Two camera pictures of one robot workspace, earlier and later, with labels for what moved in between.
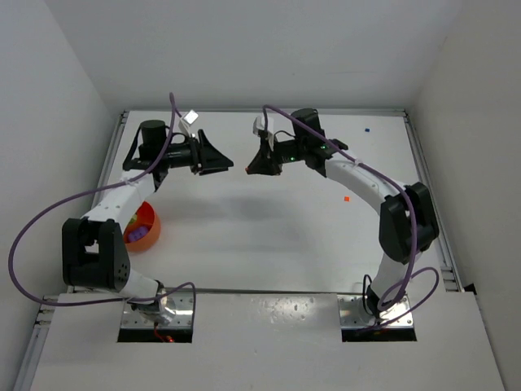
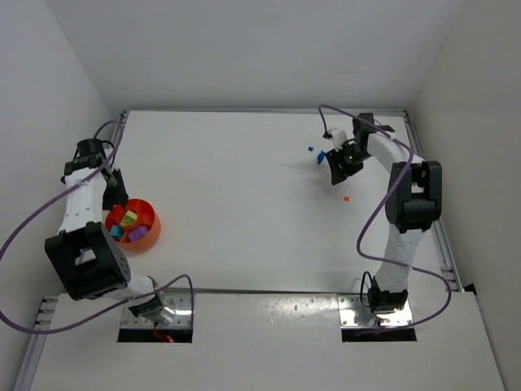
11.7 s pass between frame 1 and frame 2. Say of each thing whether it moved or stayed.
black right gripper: moved
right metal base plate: stayed
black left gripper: moved
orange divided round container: stayed
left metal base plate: stayed
